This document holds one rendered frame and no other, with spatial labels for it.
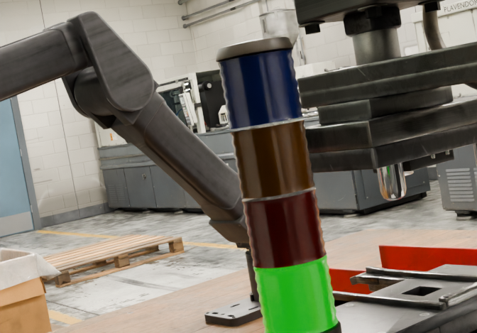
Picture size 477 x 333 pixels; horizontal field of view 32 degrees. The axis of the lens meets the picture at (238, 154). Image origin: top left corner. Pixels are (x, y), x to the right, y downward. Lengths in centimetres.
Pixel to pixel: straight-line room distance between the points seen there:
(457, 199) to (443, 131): 610
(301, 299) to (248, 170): 7
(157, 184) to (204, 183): 976
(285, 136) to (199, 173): 63
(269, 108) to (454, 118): 31
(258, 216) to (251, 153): 3
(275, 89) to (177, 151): 61
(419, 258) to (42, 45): 52
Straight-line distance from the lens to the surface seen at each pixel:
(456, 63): 60
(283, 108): 40
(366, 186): 770
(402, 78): 63
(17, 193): 1189
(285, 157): 40
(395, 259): 109
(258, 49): 40
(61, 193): 1213
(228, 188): 104
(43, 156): 1206
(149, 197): 1104
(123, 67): 95
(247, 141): 40
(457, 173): 671
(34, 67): 92
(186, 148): 101
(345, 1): 66
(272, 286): 41
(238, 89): 40
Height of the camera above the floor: 116
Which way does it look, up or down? 3 degrees down
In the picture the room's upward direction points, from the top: 10 degrees counter-clockwise
